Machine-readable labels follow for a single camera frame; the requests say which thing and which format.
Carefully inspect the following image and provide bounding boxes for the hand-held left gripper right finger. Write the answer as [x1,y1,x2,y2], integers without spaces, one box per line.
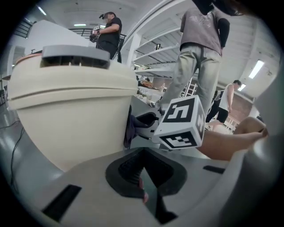
[144,153,178,224]

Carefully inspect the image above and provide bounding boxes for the dark purple cloth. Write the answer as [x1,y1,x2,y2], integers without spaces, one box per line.
[123,105,149,149]

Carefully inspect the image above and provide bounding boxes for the black metal railing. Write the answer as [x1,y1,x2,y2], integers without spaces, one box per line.
[68,28,96,37]

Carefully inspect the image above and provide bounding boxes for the metal ladder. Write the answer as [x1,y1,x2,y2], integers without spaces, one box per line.
[181,76,198,98]

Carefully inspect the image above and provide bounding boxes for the black floor cable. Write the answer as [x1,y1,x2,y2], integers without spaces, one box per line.
[10,126,25,184]

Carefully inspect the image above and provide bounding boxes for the white metal shelving unit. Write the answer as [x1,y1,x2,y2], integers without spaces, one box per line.
[132,22,201,79]

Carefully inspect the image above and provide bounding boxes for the cream trash bin grey lid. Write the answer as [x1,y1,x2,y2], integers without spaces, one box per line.
[7,45,138,173]

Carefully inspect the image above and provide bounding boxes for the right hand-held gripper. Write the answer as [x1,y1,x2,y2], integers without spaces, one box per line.
[134,95,206,151]

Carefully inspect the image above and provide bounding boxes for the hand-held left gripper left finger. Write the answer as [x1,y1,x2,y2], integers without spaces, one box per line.
[118,155,149,204]

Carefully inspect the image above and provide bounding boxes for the person's right forearm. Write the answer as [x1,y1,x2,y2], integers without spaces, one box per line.
[197,116,269,161]

